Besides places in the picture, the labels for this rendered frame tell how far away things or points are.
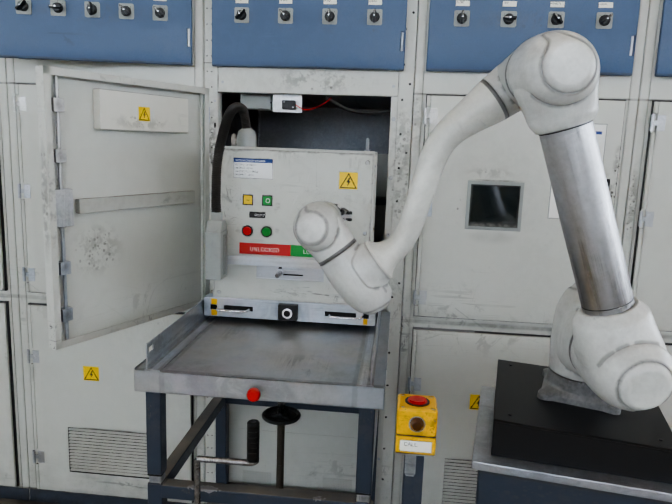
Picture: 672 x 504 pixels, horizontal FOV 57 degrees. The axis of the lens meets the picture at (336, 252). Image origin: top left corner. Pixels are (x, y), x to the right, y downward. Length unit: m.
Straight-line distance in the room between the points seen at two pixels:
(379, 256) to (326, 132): 1.57
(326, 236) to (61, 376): 1.47
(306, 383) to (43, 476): 1.47
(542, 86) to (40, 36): 1.65
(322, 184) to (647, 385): 1.04
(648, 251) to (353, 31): 1.18
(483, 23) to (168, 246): 1.23
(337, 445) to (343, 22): 1.45
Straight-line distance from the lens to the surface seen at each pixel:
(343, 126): 2.87
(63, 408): 2.59
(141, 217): 2.01
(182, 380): 1.60
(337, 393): 1.52
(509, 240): 2.11
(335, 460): 2.37
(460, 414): 2.27
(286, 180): 1.88
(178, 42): 2.20
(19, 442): 2.77
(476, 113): 1.37
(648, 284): 2.25
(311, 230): 1.32
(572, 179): 1.26
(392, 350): 2.19
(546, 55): 1.18
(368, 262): 1.36
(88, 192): 1.87
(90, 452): 2.62
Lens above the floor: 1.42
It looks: 10 degrees down
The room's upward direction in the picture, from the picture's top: 2 degrees clockwise
